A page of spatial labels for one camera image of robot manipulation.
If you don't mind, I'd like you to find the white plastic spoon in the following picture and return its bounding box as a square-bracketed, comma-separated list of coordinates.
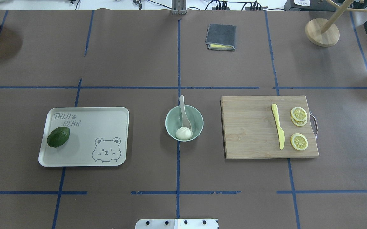
[179, 95, 192, 129]

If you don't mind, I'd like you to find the white steamed bun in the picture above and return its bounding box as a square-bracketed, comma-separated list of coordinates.
[175, 127, 193, 141]

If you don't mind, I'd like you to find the light green bowl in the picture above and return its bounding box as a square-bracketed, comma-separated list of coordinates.
[165, 105, 204, 142]

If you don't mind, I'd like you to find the bamboo cutting board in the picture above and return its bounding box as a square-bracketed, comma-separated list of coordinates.
[221, 96, 319, 159]

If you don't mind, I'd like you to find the yellow sponge cloth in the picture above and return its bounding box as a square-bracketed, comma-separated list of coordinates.
[208, 44, 233, 50]

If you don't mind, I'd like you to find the grey folded cloth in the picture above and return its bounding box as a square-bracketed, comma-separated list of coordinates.
[205, 24, 237, 51]

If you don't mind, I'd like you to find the yellow plastic knife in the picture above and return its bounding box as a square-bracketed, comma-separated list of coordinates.
[271, 103, 285, 150]

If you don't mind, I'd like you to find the upper stacked lemon slice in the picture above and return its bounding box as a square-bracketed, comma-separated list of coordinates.
[290, 106, 307, 122]

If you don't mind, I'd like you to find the stacked lemon slice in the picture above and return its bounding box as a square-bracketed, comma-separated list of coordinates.
[290, 106, 307, 122]
[291, 117, 307, 127]

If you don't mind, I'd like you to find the lower stacked lemon slice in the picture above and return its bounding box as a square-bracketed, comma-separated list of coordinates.
[291, 117, 307, 127]

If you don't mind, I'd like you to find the single lemon slice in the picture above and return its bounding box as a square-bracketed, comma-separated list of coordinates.
[290, 133, 309, 151]

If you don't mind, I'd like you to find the green avocado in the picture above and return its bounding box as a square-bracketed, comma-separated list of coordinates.
[47, 126, 70, 148]

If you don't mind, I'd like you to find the wooden mug tree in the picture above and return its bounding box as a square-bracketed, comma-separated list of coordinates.
[304, 0, 367, 47]

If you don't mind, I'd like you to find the aluminium frame post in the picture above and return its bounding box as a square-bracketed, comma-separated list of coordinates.
[171, 0, 187, 15]

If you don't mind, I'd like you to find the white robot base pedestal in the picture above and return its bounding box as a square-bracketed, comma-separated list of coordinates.
[135, 218, 219, 229]

